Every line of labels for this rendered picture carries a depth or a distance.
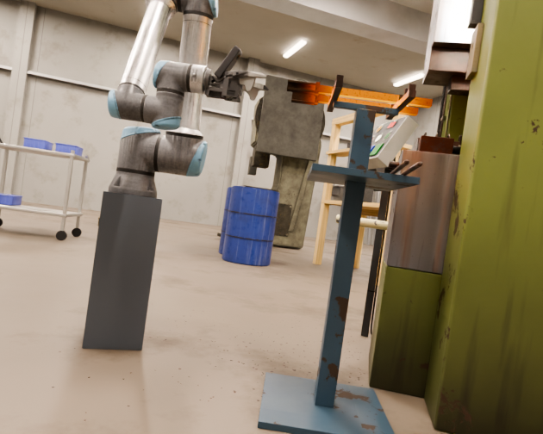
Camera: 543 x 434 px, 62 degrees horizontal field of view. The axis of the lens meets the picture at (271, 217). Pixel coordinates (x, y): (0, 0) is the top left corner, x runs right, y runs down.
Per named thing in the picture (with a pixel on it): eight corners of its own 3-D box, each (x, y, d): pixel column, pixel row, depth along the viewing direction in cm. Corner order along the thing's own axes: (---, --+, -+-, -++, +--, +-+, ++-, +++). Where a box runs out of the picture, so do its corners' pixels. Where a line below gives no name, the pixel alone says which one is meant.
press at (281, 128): (223, 243, 715) (250, 56, 711) (209, 235, 843) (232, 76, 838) (318, 253, 763) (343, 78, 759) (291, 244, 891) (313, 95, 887)
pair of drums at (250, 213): (252, 254, 607) (261, 191, 605) (290, 269, 502) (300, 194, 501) (202, 249, 578) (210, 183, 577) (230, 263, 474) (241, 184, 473)
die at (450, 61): (427, 70, 184) (431, 46, 184) (422, 84, 204) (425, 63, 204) (540, 77, 176) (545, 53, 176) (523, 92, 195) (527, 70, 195)
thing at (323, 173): (311, 170, 127) (312, 163, 127) (306, 180, 167) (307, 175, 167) (419, 184, 126) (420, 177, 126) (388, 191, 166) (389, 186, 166)
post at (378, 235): (360, 335, 250) (389, 141, 249) (360, 333, 254) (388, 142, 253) (367, 337, 249) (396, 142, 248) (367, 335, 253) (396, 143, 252)
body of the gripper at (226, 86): (242, 102, 152) (207, 98, 152) (246, 77, 152) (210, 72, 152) (240, 97, 144) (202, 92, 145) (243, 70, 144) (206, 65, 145)
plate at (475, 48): (471, 71, 156) (477, 22, 156) (465, 79, 165) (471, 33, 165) (477, 71, 156) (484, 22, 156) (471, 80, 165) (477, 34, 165)
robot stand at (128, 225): (81, 349, 171) (102, 190, 170) (85, 331, 192) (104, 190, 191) (141, 350, 178) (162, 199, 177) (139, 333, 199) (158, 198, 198)
